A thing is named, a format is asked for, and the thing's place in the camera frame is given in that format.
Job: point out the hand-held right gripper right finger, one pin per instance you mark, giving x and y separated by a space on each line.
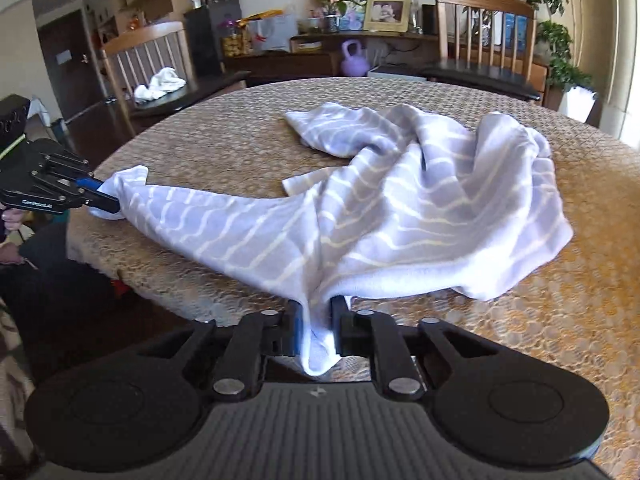
340 330

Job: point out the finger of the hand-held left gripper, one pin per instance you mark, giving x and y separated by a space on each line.
92 186
105 204

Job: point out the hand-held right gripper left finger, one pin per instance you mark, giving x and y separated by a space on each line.
295 332

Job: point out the lavender white striped shirt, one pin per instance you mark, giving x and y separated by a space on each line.
375 210

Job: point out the person's left hand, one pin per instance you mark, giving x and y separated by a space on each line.
10 216

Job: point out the dark wooden door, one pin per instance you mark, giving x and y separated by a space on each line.
70 75

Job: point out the white crumpled cloth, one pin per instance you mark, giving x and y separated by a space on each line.
160 85

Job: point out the wooden chair black seat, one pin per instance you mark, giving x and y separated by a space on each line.
475 72
210 85

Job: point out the black cabinet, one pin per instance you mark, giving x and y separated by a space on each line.
210 35

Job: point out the jar of gold chocolates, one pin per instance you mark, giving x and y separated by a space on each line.
237 45

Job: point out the floral lace tablecloth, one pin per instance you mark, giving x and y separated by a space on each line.
550 310

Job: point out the dark wooden tv cabinet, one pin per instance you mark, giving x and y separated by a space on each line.
280 65

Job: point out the grey gift bag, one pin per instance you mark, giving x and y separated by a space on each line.
272 32

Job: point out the yellow white box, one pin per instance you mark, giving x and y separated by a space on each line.
306 46

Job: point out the white flat box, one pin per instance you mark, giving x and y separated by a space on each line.
395 71

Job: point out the purple kettlebell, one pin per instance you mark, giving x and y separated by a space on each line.
356 62

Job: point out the potted pink flower plant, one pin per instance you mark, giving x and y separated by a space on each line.
331 22

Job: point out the blue picture card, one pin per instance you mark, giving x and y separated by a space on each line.
352 15

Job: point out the black speaker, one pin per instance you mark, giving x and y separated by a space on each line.
429 19

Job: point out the green plant in white pot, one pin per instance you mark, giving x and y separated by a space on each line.
575 102

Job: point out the blue framed picture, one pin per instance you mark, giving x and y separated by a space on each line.
515 32

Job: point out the yellow photo frame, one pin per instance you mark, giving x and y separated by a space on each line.
387 12

